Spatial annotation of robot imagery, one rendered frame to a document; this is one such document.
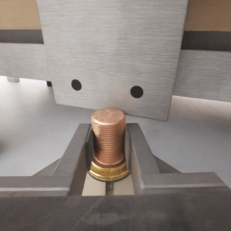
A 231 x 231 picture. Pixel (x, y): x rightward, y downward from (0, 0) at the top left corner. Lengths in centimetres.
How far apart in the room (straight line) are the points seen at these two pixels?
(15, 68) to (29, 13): 9
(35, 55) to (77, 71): 11
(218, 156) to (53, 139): 30
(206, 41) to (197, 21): 3
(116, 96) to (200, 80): 9
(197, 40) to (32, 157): 30
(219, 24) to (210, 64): 6
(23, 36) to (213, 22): 28
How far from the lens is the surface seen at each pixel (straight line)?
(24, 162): 31
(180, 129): 37
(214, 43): 24
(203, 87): 20
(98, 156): 16
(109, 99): 16
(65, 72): 17
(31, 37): 32
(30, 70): 27
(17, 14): 33
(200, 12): 23
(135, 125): 15
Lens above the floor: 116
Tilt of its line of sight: 29 degrees up
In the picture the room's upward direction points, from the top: 180 degrees counter-clockwise
